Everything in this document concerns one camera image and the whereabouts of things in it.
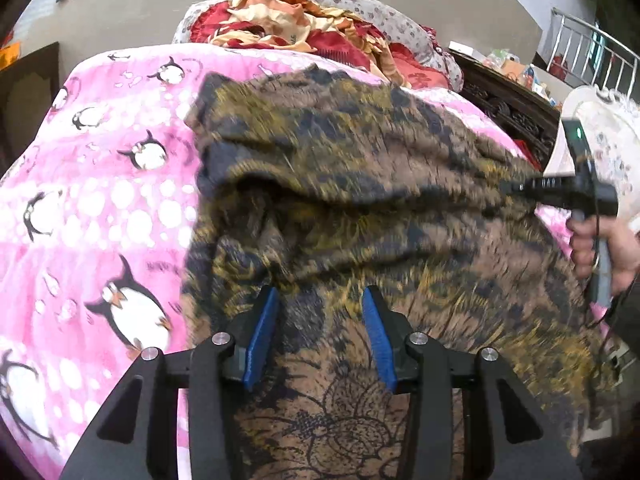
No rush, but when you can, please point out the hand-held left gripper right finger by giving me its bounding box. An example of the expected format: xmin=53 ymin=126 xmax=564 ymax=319
xmin=361 ymin=285 xmax=583 ymax=480

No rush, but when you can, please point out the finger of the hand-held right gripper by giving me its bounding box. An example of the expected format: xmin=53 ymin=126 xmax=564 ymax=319
xmin=499 ymin=175 xmax=576 ymax=207

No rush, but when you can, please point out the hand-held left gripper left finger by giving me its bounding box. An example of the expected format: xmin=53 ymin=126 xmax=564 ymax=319
xmin=59 ymin=285 xmax=281 ymax=480

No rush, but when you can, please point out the brown patterned garment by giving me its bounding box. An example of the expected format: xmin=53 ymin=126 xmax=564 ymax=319
xmin=182 ymin=64 xmax=621 ymax=480

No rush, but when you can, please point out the person's right forearm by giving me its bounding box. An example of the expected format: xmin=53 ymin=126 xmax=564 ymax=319
xmin=602 ymin=275 xmax=640 ymax=361

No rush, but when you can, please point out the person's right hand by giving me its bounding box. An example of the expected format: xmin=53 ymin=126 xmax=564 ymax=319
xmin=568 ymin=214 xmax=639 ymax=302

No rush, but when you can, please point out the red cloth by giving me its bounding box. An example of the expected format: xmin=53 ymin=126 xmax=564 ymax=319
xmin=515 ymin=139 xmax=545 ymax=172

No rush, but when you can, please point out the white ornate chair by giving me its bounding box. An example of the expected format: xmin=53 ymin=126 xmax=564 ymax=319
xmin=542 ymin=85 xmax=640 ymax=236

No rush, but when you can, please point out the dark carved wooden headboard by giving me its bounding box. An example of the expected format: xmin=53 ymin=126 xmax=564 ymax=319
xmin=452 ymin=52 xmax=562 ymax=171

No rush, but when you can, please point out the pile of small packages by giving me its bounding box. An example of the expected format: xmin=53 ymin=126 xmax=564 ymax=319
xmin=449 ymin=41 xmax=561 ymax=107

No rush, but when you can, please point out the steel stair railing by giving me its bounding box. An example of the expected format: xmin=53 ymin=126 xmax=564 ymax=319
xmin=537 ymin=7 xmax=640 ymax=106

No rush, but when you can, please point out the pink penguin blanket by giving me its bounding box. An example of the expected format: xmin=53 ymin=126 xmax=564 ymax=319
xmin=0 ymin=42 xmax=576 ymax=480

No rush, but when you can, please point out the red and gold quilt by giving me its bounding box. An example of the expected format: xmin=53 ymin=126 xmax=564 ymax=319
xmin=187 ymin=0 xmax=466 ymax=93

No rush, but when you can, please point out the orange paper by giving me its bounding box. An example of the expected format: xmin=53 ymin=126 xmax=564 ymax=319
xmin=0 ymin=41 xmax=22 ymax=70

